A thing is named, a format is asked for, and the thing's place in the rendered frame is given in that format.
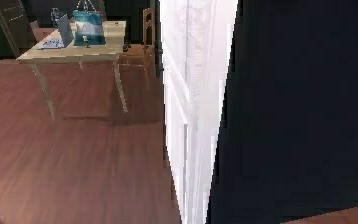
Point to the grey open laptop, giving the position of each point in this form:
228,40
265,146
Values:
61,37

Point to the white room door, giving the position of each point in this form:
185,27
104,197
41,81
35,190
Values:
193,100

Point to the brown wooden chair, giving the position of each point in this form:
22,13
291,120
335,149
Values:
141,53

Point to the light wooden table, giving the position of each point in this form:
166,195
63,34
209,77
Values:
97,50

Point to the teal handbag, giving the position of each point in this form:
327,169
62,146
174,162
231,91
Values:
89,28

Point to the dark brown cabinet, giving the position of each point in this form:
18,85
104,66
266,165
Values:
11,23

